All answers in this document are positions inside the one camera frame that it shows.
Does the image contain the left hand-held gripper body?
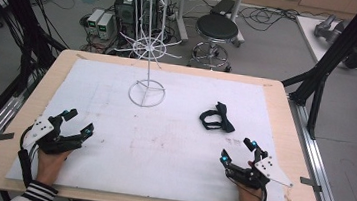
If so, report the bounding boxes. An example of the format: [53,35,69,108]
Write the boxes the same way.
[19,111,87,159]

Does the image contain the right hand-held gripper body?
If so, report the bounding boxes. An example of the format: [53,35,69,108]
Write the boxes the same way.
[223,145,298,195]

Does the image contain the person's left hand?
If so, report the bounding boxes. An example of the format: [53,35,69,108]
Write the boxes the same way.
[34,145,74,190]

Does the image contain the black bow tie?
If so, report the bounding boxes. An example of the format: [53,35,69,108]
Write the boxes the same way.
[198,99,239,135]

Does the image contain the grey metal clip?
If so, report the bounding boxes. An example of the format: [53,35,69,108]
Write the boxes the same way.
[298,176,324,194]
[0,130,16,151]

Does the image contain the person's left striped sleeve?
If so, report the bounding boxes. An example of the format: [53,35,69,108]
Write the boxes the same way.
[8,177,60,201]

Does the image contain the white foam board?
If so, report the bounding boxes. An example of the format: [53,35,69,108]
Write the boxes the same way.
[4,50,302,201]

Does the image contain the grey bench power supply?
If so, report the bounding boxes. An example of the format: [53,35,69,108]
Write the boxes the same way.
[85,7,106,38]
[94,11,117,42]

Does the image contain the black round stool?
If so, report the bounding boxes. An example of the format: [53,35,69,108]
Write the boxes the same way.
[187,11,242,74]

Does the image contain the black computer tower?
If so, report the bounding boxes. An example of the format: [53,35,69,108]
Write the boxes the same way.
[110,0,170,44]

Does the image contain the white floor platform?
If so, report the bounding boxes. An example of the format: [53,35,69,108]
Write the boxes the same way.
[290,14,357,72]

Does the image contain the grey robot part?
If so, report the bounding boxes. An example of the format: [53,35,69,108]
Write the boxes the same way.
[309,11,357,70]

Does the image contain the thin black right gripper cable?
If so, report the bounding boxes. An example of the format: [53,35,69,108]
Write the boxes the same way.
[224,175,271,201]

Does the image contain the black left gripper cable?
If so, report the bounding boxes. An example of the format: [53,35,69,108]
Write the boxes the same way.
[14,123,41,190]

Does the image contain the white wire display rack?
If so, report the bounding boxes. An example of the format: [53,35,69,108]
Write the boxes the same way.
[93,0,192,112]

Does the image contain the black metal frame stand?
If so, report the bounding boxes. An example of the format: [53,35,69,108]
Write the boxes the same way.
[275,0,357,145]
[0,0,74,166]

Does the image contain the black floor cables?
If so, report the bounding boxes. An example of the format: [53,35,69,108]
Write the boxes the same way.
[234,1,357,58]

